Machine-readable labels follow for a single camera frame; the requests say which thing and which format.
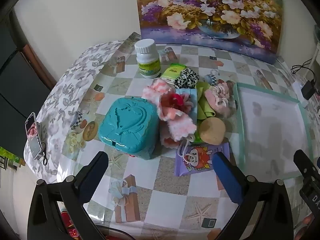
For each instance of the pink white striped fluffy sock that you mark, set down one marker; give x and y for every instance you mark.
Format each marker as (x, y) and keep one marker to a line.
(217, 100)

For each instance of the white pill bottle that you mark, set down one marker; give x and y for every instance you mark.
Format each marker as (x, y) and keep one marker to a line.
(147, 62)

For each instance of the dark cabinet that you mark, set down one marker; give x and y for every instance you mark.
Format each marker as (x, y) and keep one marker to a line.
(15, 92)

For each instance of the red fabric flower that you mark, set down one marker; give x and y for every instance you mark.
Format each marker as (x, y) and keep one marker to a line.
(175, 100)

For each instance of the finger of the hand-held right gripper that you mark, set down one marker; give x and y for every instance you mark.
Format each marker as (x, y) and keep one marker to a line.
(302, 160)

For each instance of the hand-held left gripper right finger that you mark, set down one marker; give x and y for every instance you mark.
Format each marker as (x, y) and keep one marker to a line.
(225, 172)

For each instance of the smartphone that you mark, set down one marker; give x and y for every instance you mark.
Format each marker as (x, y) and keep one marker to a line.
(32, 135)

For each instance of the floral painting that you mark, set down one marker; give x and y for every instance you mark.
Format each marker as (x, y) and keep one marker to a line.
(212, 17)

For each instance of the white power adapter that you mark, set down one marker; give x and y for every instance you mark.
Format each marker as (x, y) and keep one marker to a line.
(297, 86)

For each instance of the large pink fluffy sock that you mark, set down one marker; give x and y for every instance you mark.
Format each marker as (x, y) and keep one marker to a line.
(175, 125)

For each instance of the teal plastic box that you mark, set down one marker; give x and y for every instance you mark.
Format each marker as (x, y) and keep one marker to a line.
(125, 125)

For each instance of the white tray with green rim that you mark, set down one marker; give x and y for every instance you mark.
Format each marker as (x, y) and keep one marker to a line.
(270, 120)

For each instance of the checkered vinyl table cover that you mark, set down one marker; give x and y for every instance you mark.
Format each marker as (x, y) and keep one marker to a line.
(162, 200)

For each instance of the green cloth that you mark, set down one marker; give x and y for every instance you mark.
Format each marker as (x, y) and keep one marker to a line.
(203, 105)

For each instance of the leopard print scrunchie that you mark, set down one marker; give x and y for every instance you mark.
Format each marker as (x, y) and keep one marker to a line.
(186, 78)

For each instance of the green tissue packet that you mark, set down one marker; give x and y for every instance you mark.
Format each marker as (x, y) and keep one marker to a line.
(171, 72)

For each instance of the red floral cloth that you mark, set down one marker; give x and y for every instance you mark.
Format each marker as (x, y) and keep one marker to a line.
(65, 216)

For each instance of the black power adapter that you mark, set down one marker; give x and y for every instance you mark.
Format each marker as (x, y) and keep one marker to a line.
(308, 90)

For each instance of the small black scissors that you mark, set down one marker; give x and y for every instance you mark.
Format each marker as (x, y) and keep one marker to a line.
(44, 155)

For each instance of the light blue cloth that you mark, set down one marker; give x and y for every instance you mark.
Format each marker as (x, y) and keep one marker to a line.
(191, 92)

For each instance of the purple wipes packet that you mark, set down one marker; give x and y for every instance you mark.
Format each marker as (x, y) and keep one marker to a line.
(197, 160)

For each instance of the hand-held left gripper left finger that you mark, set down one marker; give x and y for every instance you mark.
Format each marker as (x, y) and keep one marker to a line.
(95, 170)

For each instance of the round beige sponge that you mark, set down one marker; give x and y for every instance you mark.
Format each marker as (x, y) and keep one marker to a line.
(212, 131)

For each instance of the green flat packet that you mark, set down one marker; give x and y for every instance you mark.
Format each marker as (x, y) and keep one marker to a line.
(196, 138)

